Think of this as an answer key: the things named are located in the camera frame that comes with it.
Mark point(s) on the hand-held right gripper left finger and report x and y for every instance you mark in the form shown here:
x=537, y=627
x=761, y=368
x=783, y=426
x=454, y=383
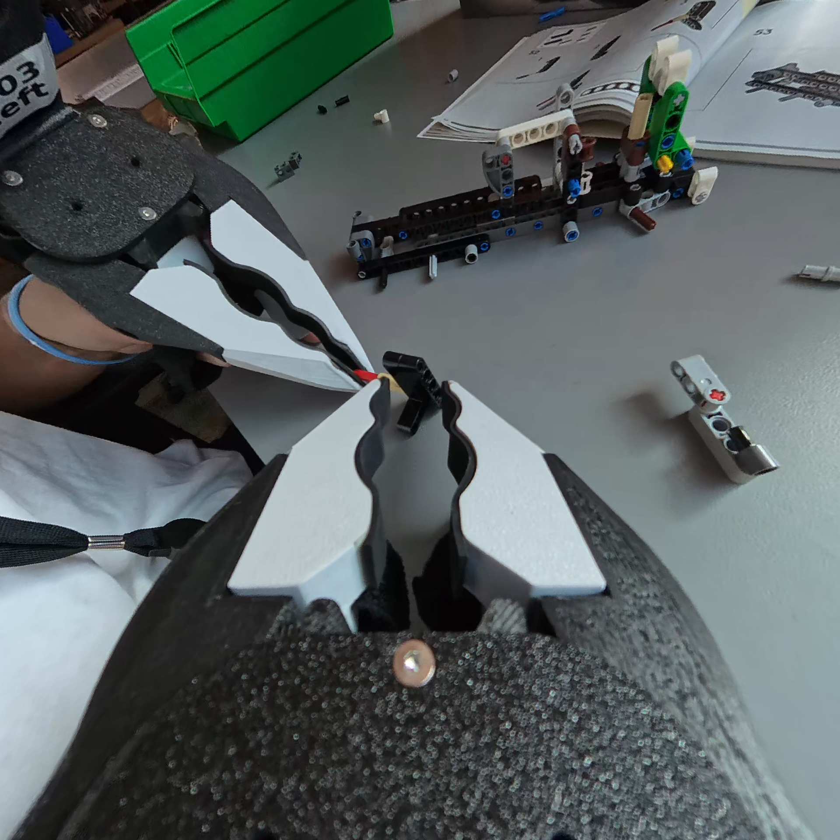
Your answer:
x=308, y=505

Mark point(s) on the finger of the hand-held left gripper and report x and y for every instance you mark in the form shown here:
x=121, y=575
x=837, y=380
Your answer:
x=275, y=256
x=216, y=315

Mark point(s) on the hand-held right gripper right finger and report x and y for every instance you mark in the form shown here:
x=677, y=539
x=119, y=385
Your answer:
x=525, y=512

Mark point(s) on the red yellow tan lego pin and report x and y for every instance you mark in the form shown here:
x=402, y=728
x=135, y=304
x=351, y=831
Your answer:
x=367, y=375

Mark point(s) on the black angled lego beam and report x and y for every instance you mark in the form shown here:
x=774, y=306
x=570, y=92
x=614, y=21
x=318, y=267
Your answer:
x=420, y=380

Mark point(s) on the person's left forearm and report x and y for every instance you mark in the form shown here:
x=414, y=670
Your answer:
x=33, y=377

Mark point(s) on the dark grey lego connector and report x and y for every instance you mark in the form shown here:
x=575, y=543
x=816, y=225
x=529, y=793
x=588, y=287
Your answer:
x=289, y=165

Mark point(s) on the partly built lego model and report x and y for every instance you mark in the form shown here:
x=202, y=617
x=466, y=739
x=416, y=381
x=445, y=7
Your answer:
x=459, y=220

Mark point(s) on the light grey lego subassembly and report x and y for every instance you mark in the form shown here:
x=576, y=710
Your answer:
x=715, y=426

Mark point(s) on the light grey lego pin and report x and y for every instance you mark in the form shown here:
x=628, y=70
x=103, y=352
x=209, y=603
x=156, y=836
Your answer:
x=820, y=273

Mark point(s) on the open lego instruction booklet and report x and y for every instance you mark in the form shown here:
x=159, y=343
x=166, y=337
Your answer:
x=774, y=118

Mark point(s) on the person's left hand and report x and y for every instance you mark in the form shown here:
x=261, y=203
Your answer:
x=85, y=331

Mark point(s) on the blue wristband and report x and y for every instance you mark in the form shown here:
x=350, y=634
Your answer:
x=52, y=354

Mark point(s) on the green plastic bin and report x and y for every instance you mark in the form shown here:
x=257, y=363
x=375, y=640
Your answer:
x=262, y=59

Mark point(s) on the person's white shirt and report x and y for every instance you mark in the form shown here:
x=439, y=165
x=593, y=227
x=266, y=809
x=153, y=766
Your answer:
x=65, y=623

